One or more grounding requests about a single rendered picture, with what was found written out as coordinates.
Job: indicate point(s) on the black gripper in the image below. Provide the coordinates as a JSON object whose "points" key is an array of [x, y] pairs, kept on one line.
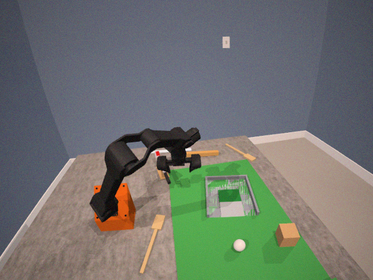
{"points": [[163, 164]]}

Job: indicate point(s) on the white golf ball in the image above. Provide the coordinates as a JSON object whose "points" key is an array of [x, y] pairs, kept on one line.
{"points": [[239, 245]]}

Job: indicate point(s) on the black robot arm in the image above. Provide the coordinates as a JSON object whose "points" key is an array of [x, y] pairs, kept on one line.
{"points": [[121, 162]]}

